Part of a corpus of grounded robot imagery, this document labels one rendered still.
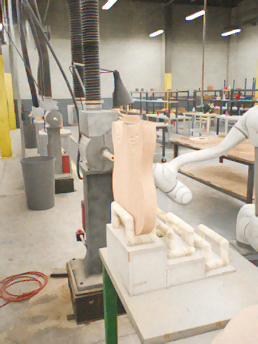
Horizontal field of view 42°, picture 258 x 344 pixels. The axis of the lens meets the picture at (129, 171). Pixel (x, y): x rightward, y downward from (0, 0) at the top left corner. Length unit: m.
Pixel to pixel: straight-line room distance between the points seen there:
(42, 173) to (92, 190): 2.47
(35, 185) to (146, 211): 3.86
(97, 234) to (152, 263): 1.33
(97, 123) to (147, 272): 0.94
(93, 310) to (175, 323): 1.55
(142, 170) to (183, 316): 0.49
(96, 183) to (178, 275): 1.26
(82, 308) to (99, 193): 0.84
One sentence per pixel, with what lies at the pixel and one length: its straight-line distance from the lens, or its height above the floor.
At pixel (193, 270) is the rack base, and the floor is 0.98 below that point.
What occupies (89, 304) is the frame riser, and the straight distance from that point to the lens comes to 2.61.
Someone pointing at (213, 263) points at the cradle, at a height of 0.97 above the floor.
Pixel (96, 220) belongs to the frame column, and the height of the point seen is 0.72.
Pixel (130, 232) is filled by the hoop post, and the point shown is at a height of 1.16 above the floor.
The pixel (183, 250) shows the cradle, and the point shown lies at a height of 1.05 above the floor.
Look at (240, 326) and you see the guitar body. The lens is 1.00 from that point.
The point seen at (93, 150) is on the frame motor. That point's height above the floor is 1.27.
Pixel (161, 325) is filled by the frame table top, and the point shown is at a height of 0.93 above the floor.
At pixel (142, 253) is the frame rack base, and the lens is 1.19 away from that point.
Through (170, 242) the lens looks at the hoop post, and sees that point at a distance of 1.27.
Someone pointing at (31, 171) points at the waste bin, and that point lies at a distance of 4.82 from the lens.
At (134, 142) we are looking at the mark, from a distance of 1.16.
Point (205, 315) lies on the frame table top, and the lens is 1.19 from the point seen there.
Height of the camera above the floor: 1.63
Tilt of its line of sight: 13 degrees down
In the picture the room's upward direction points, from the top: 1 degrees counter-clockwise
